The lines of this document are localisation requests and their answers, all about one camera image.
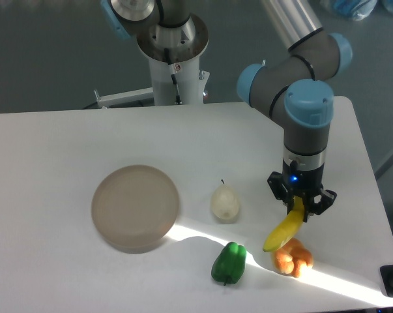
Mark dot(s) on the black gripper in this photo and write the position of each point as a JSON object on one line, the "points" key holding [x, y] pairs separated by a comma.
{"points": [[291, 183]]}

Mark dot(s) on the orange braided bread roll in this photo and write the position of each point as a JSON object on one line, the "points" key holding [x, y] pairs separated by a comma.
{"points": [[292, 259]]}

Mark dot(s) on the beige round plate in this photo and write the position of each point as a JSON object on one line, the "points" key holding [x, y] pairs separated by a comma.
{"points": [[134, 207]]}

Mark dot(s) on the pale white pear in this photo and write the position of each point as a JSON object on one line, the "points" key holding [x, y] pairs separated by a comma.
{"points": [[225, 203]]}

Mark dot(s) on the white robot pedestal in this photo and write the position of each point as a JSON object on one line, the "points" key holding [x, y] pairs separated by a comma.
{"points": [[174, 61]]}

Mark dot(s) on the white metal bracket left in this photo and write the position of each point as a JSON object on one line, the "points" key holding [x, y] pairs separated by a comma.
{"points": [[124, 100]]}

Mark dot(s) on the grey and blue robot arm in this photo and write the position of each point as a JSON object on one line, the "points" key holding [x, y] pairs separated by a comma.
{"points": [[294, 94]]}

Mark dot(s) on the green bell pepper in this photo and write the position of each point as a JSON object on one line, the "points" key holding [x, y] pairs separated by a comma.
{"points": [[229, 266]]}

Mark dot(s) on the yellow banana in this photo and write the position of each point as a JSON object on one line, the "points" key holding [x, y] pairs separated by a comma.
{"points": [[287, 228]]}

